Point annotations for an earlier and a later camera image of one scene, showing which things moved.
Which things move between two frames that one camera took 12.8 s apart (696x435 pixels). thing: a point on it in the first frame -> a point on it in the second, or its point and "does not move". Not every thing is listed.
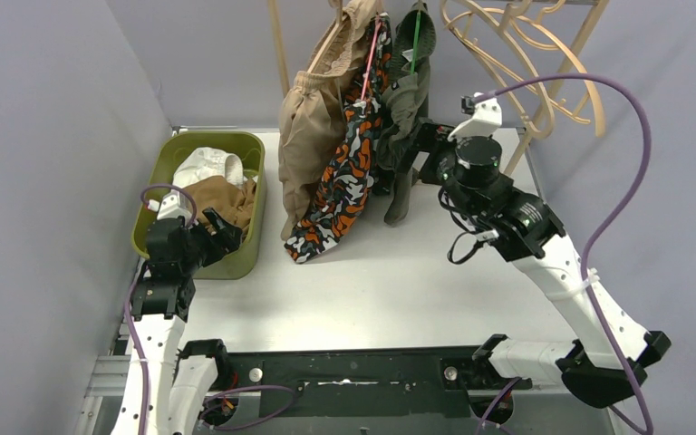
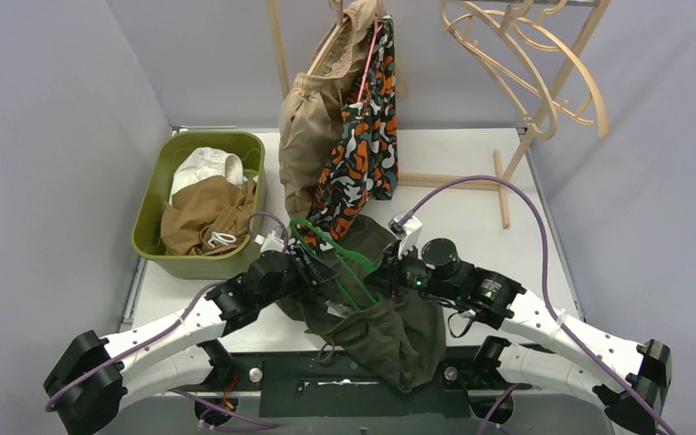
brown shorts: [234, 204] does not move
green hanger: [415, 42] -> [356, 254]
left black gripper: [205, 234] -> [310, 264]
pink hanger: [372, 59] does not move
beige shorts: [312, 101] does not move
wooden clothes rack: [545, 114] does not move
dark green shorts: [405, 101] -> [402, 337]
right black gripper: [432, 138] -> [388, 278]
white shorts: [199, 163] does not move
